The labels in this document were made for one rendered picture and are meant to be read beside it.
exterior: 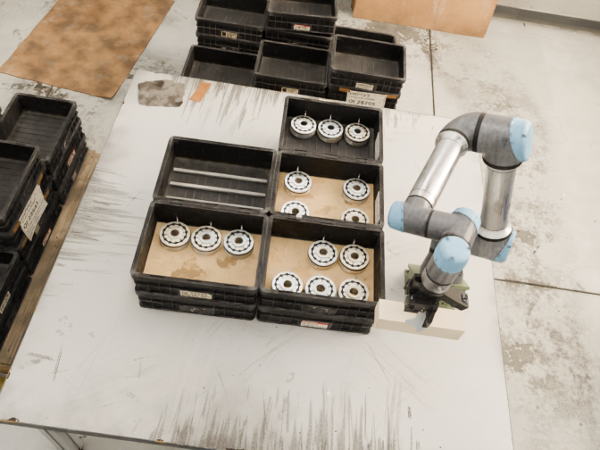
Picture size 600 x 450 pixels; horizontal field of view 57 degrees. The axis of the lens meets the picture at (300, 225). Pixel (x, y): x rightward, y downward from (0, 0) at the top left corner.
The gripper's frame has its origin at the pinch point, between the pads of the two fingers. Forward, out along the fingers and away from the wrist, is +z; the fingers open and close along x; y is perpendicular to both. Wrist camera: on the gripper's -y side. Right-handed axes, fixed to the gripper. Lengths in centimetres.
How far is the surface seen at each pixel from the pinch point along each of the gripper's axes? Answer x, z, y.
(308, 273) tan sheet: -24.2, 25.8, 30.7
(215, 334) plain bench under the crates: -3, 39, 59
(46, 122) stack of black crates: -114, 71, 164
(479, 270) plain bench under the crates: -44, 39, -35
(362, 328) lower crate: -11.5, 35.0, 9.6
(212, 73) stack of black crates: -182, 82, 96
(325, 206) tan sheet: -54, 26, 27
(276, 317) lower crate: -11, 35, 39
